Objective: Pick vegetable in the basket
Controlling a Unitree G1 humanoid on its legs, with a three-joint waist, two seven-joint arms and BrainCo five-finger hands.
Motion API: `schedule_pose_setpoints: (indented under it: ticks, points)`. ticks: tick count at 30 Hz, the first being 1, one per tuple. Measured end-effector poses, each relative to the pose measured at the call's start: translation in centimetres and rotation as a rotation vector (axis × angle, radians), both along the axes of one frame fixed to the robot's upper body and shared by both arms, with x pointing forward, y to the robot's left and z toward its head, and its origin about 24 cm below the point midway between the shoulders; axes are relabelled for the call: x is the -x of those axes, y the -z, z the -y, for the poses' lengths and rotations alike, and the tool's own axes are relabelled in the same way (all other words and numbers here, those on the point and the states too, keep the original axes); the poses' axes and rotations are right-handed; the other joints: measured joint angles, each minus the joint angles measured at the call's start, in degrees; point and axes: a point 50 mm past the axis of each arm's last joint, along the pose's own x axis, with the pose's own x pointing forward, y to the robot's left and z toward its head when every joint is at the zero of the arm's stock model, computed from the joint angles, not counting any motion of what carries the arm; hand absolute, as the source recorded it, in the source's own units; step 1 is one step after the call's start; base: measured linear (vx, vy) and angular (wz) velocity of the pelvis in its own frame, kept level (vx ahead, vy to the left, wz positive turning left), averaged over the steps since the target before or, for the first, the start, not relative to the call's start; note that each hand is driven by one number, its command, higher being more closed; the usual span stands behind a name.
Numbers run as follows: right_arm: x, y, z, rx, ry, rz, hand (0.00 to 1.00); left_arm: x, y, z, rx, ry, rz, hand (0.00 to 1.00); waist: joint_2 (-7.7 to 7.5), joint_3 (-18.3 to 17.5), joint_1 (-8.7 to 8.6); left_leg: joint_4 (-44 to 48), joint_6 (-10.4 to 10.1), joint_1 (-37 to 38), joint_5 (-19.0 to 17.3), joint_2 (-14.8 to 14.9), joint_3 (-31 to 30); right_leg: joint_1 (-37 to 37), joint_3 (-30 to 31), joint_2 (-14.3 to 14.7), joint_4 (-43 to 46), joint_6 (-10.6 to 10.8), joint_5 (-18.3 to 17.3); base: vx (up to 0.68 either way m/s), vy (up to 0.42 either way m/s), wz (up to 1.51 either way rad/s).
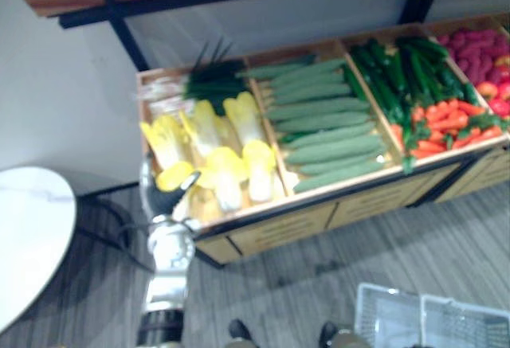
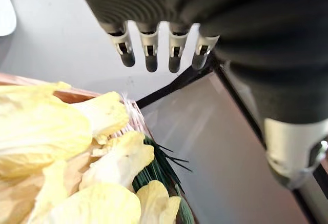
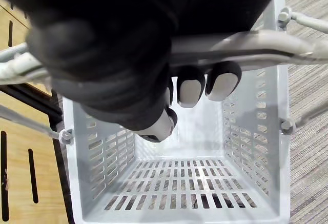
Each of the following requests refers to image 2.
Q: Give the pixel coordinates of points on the woven wicker basket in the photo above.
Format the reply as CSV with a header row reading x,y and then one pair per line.
x,y
133,119

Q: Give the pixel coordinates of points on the black metal frame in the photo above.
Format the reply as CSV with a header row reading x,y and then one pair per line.
x,y
230,85

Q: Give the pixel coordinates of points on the white rounded object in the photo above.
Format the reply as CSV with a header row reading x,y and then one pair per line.
x,y
5,11

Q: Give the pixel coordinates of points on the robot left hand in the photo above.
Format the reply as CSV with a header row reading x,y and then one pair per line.
x,y
205,8

